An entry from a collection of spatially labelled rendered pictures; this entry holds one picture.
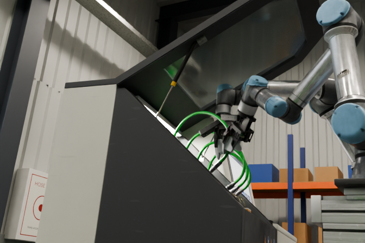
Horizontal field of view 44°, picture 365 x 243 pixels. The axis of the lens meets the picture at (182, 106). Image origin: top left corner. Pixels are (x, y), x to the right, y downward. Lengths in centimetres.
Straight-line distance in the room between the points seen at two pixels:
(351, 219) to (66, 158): 116
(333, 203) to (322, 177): 586
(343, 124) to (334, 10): 42
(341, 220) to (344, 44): 58
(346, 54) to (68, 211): 122
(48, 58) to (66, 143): 499
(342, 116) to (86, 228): 105
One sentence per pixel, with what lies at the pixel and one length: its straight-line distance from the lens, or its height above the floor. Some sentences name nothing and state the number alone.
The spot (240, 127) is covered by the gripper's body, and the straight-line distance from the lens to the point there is 183.
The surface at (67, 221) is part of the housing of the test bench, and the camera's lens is 192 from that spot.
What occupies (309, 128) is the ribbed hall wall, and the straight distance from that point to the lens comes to 896.
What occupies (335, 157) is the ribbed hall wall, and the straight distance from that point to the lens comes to 870.
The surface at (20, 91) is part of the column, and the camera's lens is 596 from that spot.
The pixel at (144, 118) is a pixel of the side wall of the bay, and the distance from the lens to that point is 186.
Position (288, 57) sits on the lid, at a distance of 247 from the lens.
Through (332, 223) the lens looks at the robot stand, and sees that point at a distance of 157.
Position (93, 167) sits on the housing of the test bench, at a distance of 191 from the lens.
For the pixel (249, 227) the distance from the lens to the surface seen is 173.
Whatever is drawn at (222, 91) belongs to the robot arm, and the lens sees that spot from 213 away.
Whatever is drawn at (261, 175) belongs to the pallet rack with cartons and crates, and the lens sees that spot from 770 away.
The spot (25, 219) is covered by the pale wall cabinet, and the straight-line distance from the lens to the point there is 621.
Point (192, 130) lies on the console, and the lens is 254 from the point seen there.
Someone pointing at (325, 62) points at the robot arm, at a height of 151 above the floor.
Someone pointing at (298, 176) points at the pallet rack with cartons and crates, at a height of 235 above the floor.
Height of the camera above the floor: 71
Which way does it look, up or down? 21 degrees up
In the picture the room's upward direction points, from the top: 5 degrees clockwise
